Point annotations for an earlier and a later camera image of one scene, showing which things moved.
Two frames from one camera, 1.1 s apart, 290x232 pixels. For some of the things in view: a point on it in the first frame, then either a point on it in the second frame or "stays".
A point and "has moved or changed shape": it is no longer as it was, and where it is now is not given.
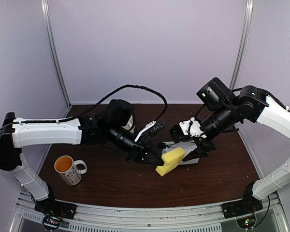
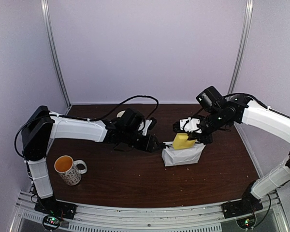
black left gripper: x=140 y=150 -> x=149 y=145
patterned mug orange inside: x=70 y=170 stays
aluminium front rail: x=271 y=218 stays
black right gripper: x=200 y=152 -> x=207 y=139
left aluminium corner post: x=44 y=3 stays
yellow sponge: x=171 y=159 has moved or changed shape
